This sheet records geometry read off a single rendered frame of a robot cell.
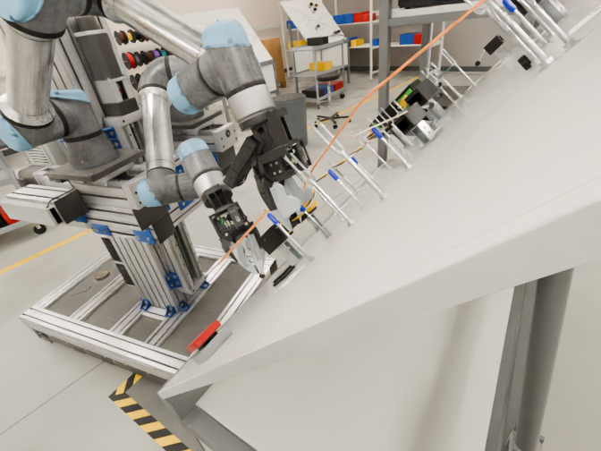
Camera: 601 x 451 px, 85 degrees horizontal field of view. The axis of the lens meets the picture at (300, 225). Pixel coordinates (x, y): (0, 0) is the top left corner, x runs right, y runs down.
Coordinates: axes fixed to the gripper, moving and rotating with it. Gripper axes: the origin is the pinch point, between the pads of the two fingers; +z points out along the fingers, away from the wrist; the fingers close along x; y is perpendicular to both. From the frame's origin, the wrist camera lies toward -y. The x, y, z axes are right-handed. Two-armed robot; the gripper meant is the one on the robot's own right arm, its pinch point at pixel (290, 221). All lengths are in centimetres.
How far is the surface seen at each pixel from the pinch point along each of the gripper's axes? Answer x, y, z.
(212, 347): -24.2, -5.7, 9.6
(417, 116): 12.4, 25.6, -9.6
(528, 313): 8.3, 34.9, 30.4
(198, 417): -19.3, -29.1, 32.3
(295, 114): 324, -150, -42
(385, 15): 87, 14, -42
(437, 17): 85, 30, -33
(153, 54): 471, -457, -261
